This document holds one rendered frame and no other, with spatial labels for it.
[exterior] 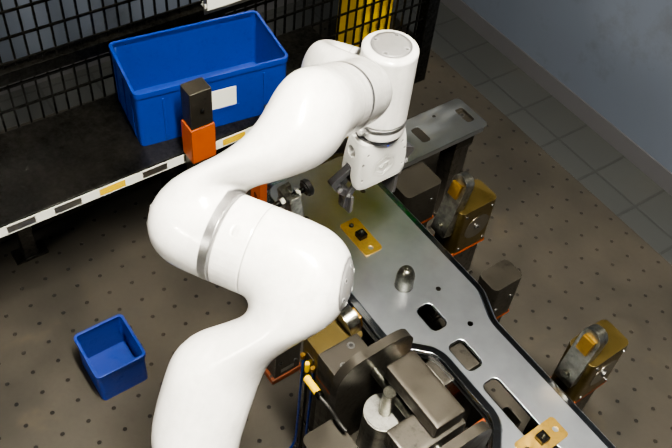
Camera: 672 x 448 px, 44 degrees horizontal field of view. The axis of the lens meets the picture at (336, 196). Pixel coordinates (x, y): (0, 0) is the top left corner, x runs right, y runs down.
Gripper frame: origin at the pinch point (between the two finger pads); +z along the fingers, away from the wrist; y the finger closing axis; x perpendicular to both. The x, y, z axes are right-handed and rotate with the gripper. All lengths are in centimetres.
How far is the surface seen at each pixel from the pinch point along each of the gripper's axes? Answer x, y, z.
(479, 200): -7.3, 21.3, 7.2
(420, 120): 18.7, 29.2, 11.7
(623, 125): 46, 168, 100
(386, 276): -9.6, -1.4, 11.7
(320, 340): -17.6, -21.4, 4.8
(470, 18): 133, 169, 108
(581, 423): -48, 7, 12
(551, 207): 1, 62, 42
